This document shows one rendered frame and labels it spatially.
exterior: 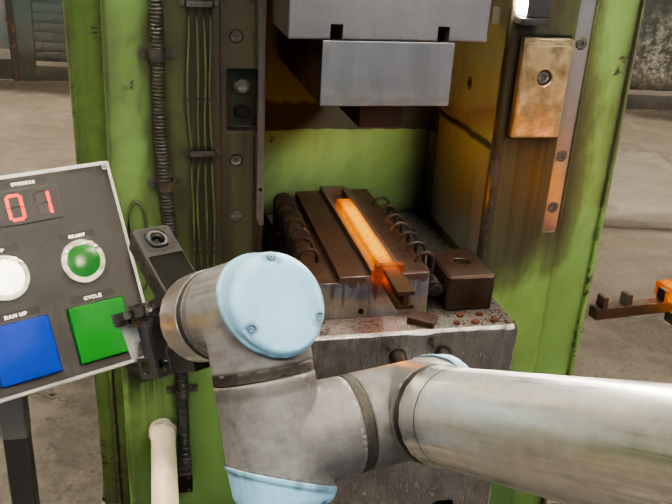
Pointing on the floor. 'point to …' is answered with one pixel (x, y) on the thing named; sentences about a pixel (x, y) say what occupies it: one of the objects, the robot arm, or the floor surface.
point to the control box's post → (19, 451)
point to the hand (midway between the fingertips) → (129, 315)
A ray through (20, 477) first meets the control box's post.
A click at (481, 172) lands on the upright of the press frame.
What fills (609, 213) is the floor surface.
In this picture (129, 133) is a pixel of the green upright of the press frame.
